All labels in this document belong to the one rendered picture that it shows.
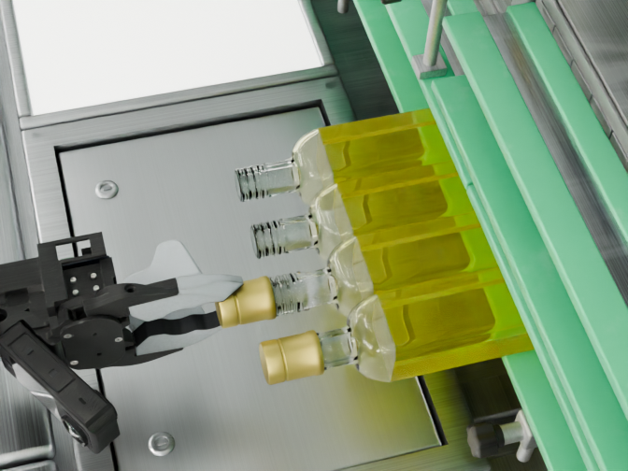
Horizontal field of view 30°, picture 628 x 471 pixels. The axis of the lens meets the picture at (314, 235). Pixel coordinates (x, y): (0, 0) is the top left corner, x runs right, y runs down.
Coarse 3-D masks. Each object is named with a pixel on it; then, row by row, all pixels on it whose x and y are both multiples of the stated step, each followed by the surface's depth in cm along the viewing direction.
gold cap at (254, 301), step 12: (264, 276) 94; (240, 288) 93; (252, 288) 93; (264, 288) 92; (228, 300) 92; (240, 300) 92; (252, 300) 92; (264, 300) 92; (228, 312) 92; (240, 312) 92; (252, 312) 92; (264, 312) 93; (276, 312) 93; (228, 324) 92; (240, 324) 93
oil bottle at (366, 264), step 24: (456, 216) 96; (360, 240) 94; (384, 240) 94; (408, 240) 94; (432, 240) 95; (456, 240) 95; (480, 240) 95; (336, 264) 93; (360, 264) 93; (384, 264) 93; (408, 264) 93; (432, 264) 93; (456, 264) 93; (480, 264) 94; (336, 288) 93; (360, 288) 92; (384, 288) 92
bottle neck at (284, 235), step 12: (300, 216) 98; (252, 228) 97; (264, 228) 96; (276, 228) 97; (288, 228) 97; (300, 228) 97; (252, 240) 98; (264, 240) 96; (276, 240) 96; (288, 240) 97; (300, 240) 97; (312, 240) 97; (264, 252) 97; (276, 252) 97; (288, 252) 98
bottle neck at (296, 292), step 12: (276, 276) 94; (288, 276) 94; (300, 276) 94; (312, 276) 94; (324, 276) 94; (276, 288) 93; (288, 288) 93; (300, 288) 93; (312, 288) 93; (324, 288) 93; (276, 300) 93; (288, 300) 93; (300, 300) 93; (312, 300) 93; (324, 300) 94; (288, 312) 94
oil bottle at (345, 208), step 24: (408, 168) 99; (432, 168) 99; (336, 192) 97; (360, 192) 97; (384, 192) 98; (408, 192) 98; (432, 192) 98; (456, 192) 98; (312, 216) 97; (336, 216) 96; (360, 216) 96; (384, 216) 96; (408, 216) 96; (432, 216) 97; (336, 240) 96
